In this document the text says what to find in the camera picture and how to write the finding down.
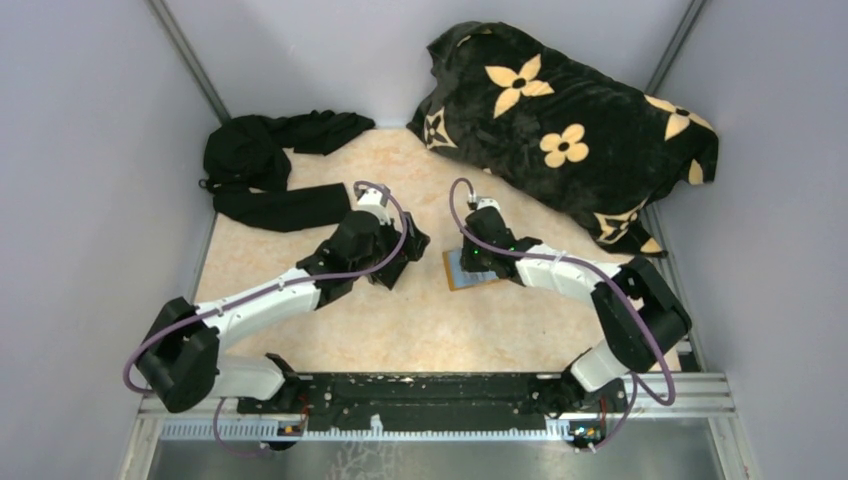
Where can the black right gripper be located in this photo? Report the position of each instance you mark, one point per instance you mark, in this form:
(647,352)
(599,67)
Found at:
(468,263)

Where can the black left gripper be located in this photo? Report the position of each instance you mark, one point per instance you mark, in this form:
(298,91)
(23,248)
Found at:
(390,231)

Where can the yellow leather card holder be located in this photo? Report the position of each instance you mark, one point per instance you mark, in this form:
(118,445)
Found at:
(459,279)

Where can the black plastic card bin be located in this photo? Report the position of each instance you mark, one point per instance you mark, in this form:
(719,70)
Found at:
(413,249)

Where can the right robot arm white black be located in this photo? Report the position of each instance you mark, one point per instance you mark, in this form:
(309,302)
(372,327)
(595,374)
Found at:
(640,317)

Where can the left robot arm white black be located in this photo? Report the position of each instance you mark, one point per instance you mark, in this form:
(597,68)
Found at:
(182,357)

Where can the black blanket yellow flowers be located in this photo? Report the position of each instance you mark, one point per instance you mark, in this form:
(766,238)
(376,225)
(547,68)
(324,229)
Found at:
(560,131)

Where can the black crumpled garment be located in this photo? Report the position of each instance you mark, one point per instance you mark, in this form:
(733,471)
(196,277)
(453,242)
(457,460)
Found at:
(247,169)

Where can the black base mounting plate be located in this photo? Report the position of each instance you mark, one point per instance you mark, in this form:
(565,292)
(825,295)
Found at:
(471,402)

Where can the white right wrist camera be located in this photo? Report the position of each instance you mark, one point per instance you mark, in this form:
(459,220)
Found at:
(484,202)

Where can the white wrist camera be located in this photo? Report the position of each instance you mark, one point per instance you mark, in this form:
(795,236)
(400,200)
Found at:
(374,202)
(484,202)

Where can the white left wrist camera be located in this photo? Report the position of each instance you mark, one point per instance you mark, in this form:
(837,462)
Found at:
(374,202)

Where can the aluminium frame rail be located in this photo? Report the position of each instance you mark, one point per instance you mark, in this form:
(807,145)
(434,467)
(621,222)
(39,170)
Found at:
(652,396)

